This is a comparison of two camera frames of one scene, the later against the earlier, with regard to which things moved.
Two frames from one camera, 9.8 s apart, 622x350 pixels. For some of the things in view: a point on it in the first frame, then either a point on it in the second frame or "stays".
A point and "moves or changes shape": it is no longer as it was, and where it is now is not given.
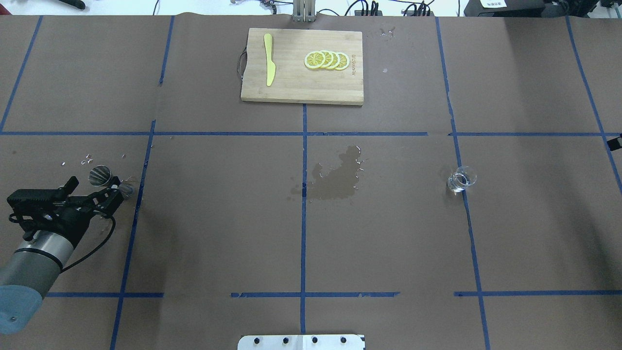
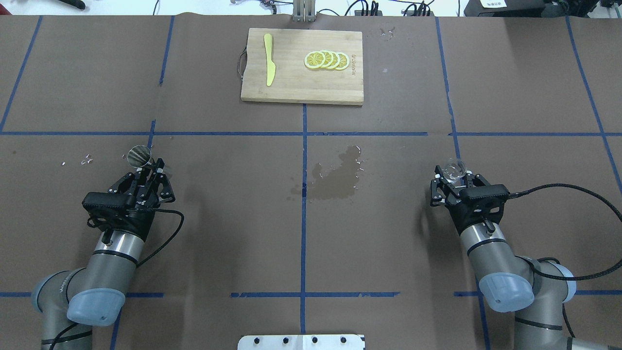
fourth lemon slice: (344, 61) stays
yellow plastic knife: (270, 66) stays
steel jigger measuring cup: (100, 175) -> (139, 156)
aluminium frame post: (303, 10) stays
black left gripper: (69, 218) -> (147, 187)
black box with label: (504, 8) stays
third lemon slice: (336, 59) stays
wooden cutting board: (294, 81) stays
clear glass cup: (464, 177) moves or changes shape
